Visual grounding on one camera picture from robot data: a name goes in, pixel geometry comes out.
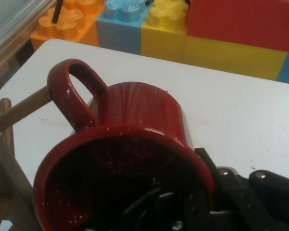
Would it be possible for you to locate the orange toy building block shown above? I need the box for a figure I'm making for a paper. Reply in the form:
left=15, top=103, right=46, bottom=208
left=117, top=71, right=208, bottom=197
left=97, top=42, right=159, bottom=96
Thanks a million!
left=30, top=0, right=105, bottom=51

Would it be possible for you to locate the red toy building block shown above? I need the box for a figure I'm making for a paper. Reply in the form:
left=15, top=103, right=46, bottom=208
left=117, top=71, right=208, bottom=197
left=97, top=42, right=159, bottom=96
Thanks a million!
left=186, top=0, right=289, bottom=53

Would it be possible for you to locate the brown wooden mug tree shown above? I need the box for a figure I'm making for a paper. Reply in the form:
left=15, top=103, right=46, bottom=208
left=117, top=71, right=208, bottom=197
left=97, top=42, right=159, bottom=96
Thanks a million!
left=0, top=85, right=53, bottom=231

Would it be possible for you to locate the yellow toy building block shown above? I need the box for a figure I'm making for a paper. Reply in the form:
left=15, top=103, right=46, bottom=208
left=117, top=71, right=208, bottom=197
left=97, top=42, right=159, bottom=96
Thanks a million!
left=141, top=0, right=289, bottom=81

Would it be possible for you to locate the black tripod stand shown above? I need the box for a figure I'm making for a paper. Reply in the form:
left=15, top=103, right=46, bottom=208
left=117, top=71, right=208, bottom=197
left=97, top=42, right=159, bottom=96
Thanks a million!
left=52, top=0, right=63, bottom=24

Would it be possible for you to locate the aluminium rail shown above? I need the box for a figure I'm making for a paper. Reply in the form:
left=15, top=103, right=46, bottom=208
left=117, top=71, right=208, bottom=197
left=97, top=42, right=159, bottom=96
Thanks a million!
left=0, top=0, right=56, bottom=80

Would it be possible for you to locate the red ceramic mug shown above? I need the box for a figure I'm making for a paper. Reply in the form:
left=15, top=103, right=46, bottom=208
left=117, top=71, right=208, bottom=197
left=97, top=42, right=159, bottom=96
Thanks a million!
left=33, top=58, right=216, bottom=231

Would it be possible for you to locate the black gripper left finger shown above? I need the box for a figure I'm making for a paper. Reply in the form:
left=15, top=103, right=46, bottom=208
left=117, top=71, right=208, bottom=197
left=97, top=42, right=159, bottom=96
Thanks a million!
left=121, top=178, right=212, bottom=231

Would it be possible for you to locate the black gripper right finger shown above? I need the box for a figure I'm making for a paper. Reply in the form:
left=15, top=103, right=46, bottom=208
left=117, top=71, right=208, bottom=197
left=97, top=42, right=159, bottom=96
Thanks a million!
left=194, top=147, right=289, bottom=231

